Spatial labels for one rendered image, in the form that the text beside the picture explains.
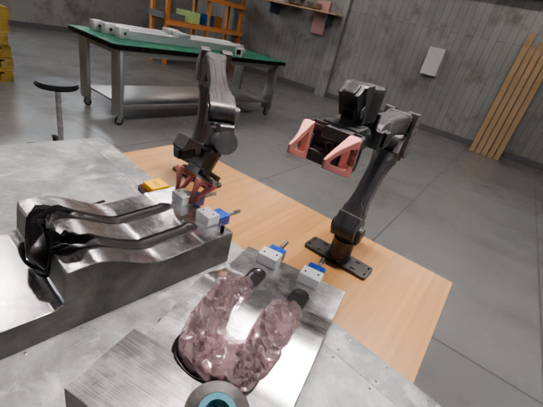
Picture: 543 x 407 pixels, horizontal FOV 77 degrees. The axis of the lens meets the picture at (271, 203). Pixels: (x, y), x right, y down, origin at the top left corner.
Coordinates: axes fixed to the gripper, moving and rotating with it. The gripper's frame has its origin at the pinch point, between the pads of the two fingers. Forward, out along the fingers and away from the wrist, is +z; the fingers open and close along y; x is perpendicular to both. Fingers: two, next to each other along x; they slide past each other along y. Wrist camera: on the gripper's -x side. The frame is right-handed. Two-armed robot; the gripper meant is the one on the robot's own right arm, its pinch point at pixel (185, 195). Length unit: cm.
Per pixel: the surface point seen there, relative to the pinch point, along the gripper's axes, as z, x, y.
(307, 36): -372, 594, -510
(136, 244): 11.6, -15.6, 10.4
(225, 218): -1.0, 2.9, 13.3
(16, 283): 24.0, -33.1, 8.4
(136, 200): 6.9, -8.4, -5.5
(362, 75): -339, 636, -343
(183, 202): 1.2, -2.3, 2.9
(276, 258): -0.3, 5.1, 30.8
